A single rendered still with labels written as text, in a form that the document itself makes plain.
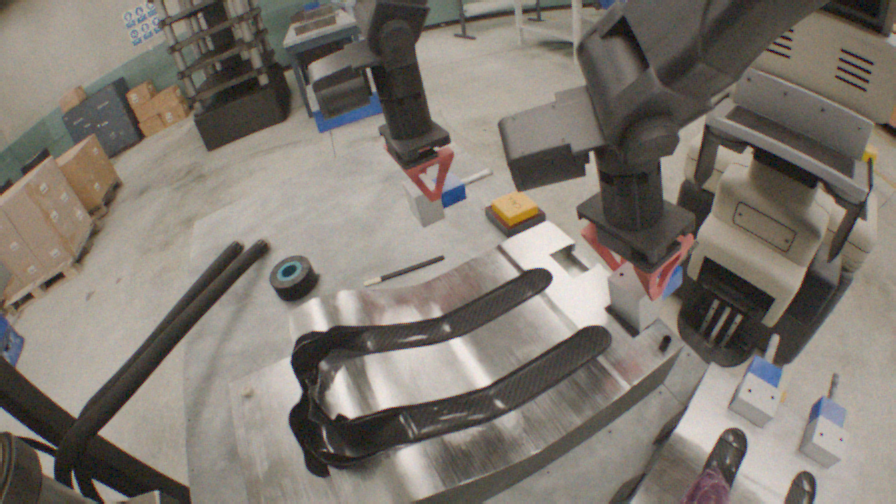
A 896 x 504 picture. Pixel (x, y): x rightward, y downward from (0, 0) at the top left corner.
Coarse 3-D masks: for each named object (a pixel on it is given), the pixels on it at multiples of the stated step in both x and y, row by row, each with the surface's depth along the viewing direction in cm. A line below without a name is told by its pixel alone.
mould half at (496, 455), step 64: (512, 256) 51; (320, 320) 42; (384, 320) 44; (512, 320) 44; (576, 320) 42; (256, 384) 45; (320, 384) 36; (384, 384) 36; (448, 384) 38; (576, 384) 37; (640, 384) 36; (256, 448) 38; (448, 448) 32; (512, 448) 33
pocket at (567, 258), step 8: (560, 248) 51; (568, 248) 52; (552, 256) 51; (560, 256) 52; (568, 256) 53; (576, 256) 51; (560, 264) 52; (568, 264) 52; (576, 264) 52; (584, 264) 50; (568, 272) 51; (576, 272) 51; (584, 272) 51
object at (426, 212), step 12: (408, 180) 56; (432, 180) 57; (456, 180) 56; (468, 180) 57; (408, 192) 54; (420, 192) 53; (444, 192) 54; (456, 192) 55; (420, 204) 53; (432, 204) 54; (444, 204) 55; (420, 216) 54; (432, 216) 55; (444, 216) 56
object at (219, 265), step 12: (240, 240) 76; (228, 252) 72; (240, 252) 76; (216, 264) 68; (228, 264) 71; (204, 276) 65; (216, 276) 67; (192, 288) 62; (204, 288) 64; (180, 300) 59; (192, 300) 60; (168, 312) 56; (180, 312) 57; (168, 324) 54
